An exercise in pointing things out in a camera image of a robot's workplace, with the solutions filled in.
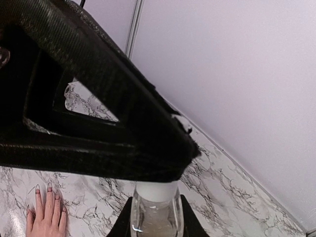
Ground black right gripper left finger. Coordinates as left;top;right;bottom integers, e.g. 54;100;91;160
107;197;132;237

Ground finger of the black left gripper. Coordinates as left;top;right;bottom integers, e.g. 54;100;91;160
0;0;200;183

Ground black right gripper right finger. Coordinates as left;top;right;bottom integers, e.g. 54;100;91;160
181;195;207;237

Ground clear nail polish bottle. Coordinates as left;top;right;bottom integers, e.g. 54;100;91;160
130;188;184;237

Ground person's bare hand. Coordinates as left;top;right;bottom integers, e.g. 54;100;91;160
26;183;67;237

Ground left aluminium frame post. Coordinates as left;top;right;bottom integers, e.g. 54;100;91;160
125;0;145;60

